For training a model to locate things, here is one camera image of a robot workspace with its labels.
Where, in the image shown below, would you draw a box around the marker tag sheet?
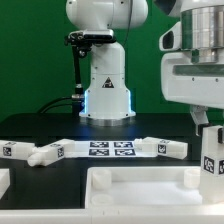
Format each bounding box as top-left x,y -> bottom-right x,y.
71,140 -> 148,158

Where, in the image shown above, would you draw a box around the black cables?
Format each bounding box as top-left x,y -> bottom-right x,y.
37,93 -> 84,114

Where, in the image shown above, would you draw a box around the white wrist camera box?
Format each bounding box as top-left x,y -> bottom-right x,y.
159,22 -> 182,52

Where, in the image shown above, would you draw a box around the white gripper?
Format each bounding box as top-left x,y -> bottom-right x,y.
161,52 -> 224,136

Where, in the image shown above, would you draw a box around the white desk top tray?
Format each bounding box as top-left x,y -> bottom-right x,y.
85,166 -> 224,215

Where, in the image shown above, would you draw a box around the white front rail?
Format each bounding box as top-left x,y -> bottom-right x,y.
0,210 -> 224,224

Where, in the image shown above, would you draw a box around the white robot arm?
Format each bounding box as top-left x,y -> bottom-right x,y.
65,0 -> 224,126

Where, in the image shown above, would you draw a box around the white block left edge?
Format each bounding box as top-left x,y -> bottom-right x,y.
0,169 -> 10,199

